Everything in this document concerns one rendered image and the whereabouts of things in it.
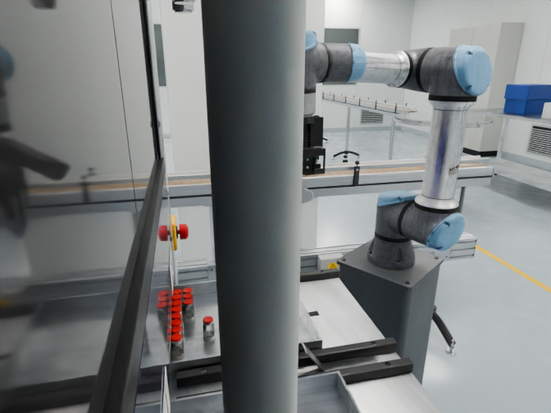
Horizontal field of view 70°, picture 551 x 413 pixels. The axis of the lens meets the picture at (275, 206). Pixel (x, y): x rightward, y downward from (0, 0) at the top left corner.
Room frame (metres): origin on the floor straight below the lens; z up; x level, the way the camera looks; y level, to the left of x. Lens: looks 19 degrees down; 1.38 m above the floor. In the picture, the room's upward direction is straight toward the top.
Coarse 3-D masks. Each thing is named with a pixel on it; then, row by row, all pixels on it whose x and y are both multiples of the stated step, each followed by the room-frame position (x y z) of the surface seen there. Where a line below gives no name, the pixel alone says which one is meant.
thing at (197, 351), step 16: (176, 288) 0.79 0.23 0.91; (192, 288) 0.80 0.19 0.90; (208, 288) 0.81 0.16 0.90; (208, 304) 0.76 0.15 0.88; (304, 320) 0.69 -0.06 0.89; (192, 336) 0.65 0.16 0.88; (304, 336) 0.65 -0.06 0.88; (320, 336) 0.61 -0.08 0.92; (192, 352) 0.60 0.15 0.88; (208, 352) 0.60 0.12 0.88; (176, 368) 0.54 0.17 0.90; (192, 368) 0.55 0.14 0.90
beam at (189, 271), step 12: (468, 240) 1.89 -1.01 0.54; (312, 252) 1.72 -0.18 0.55; (324, 252) 1.71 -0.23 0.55; (336, 252) 1.72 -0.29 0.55; (432, 252) 1.85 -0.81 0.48; (444, 252) 1.86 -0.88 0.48; (456, 252) 1.87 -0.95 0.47; (468, 252) 1.89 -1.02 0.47; (180, 264) 1.60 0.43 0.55; (192, 264) 1.60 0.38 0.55; (204, 264) 1.60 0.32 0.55; (300, 264) 1.68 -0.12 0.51; (312, 264) 1.69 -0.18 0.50; (180, 276) 1.55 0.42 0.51; (192, 276) 1.57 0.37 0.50; (204, 276) 1.58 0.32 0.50
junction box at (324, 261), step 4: (320, 256) 1.68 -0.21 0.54; (324, 256) 1.68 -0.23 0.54; (328, 256) 1.68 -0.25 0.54; (332, 256) 1.68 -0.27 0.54; (336, 256) 1.68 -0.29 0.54; (340, 256) 1.68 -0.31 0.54; (320, 260) 1.66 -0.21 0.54; (324, 260) 1.65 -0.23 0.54; (328, 260) 1.66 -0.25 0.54; (332, 260) 1.66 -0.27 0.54; (336, 260) 1.67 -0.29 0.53; (320, 264) 1.66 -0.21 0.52; (324, 264) 1.65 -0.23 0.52; (328, 264) 1.66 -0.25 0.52; (332, 264) 1.66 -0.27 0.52; (336, 264) 1.67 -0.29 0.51; (320, 268) 1.66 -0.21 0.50; (324, 268) 1.65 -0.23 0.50; (328, 268) 1.66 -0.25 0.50; (332, 268) 1.66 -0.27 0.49
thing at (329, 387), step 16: (304, 384) 0.50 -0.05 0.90; (320, 384) 0.51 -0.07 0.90; (336, 384) 0.52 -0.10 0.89; (176, 400) 0.46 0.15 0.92; (192, 400) 0.46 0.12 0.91; (208, 400) 0.47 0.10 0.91; (304, 400) 0.49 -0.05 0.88; (320, 400) 0.49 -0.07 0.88; (336, 400) 0.49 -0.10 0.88; (352, 400) 0.46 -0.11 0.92
